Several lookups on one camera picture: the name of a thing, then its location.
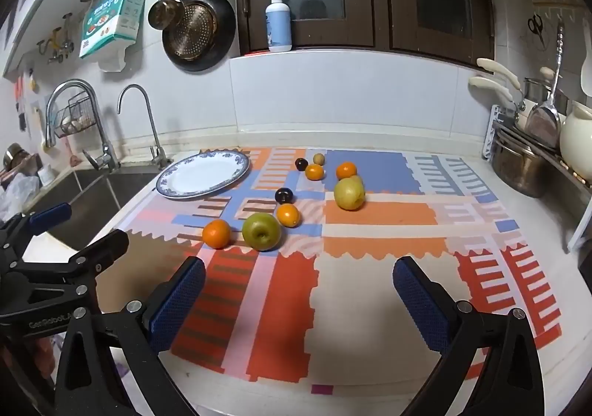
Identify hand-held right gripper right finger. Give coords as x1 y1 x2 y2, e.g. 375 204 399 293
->
392 256 545 416

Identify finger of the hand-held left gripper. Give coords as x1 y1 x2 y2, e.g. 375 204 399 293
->
11 229 130 306
0 202 73 270

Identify small brass pot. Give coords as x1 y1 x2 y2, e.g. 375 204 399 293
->
148 0 185 31

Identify green apple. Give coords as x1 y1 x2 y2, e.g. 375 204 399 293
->
242 213 282 252

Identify cream pitcher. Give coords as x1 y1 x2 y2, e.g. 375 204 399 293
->
559 102 592 176

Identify dark wooden window frame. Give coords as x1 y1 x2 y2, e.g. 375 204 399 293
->
224 0 495 71

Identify metal skimmer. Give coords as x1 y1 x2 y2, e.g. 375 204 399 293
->
526 21 566 149

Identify black frying pan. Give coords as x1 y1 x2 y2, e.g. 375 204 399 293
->
162 0 237 73

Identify clear plastic bag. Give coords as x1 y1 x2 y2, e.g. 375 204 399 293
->
0 173 40 219

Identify wire basket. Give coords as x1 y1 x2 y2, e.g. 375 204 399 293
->
55 92 96 136

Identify thin chrome faucet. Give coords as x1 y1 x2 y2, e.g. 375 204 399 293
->
117 84 173 167

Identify steel pot with lid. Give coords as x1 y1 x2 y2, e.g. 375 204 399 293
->
522 78 569 117

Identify steel sink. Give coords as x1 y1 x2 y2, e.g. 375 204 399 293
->
18 166 160 250

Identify brass wall hooks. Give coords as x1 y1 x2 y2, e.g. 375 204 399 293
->
37 11 75 65

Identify cream handled pan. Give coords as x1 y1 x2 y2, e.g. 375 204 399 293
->
468 76 528 130

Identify teal cardboard box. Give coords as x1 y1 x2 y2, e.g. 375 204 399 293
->
78 0 147 58

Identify colourful patterned table mat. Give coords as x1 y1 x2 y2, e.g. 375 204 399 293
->
111 147 562 384

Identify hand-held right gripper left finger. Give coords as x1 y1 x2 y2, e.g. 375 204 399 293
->
54 256 206 416

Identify white dish rack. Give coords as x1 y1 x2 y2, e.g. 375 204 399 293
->
483 105 502 162

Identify black scissors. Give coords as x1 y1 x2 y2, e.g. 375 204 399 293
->
528 14 545 47

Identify large chrome faucet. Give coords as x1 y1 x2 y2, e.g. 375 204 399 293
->
45 79 121 173

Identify yellow pear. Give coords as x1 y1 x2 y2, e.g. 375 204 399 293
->
334 176 366 212

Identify blue rimmed white plate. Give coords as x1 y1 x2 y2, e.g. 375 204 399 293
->
155 150 251 200

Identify white blue pump bottle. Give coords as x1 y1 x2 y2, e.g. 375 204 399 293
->
265 0 293 53

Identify copper colander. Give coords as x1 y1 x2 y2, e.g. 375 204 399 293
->
166 0 218 61

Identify large steel pot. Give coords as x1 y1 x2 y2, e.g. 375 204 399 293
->
491 129 551 199

